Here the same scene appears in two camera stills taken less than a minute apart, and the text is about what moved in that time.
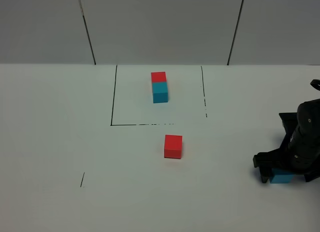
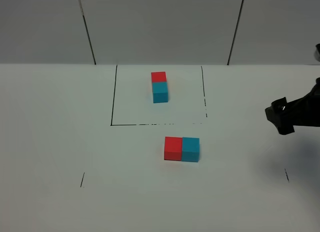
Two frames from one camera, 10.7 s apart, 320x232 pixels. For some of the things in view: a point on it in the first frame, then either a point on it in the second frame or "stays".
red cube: x=173 y=148 stays
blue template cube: x=160 y=92 stays
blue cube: x=281 y=176 → x=190 y=151
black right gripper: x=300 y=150 → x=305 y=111
